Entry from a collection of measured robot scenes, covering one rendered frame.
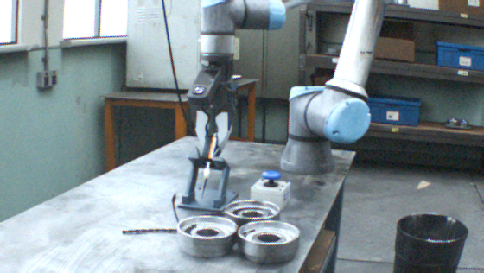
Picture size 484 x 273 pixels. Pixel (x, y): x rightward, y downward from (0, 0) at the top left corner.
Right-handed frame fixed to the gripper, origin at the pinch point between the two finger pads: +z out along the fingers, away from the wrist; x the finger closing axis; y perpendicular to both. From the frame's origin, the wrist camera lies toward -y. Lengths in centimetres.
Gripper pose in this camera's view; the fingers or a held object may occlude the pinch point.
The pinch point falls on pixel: (212, 146)
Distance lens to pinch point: 110.9
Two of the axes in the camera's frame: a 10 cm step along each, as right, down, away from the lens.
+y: 2.7, -1.9, 9.4
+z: -0.3, 9.8, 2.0
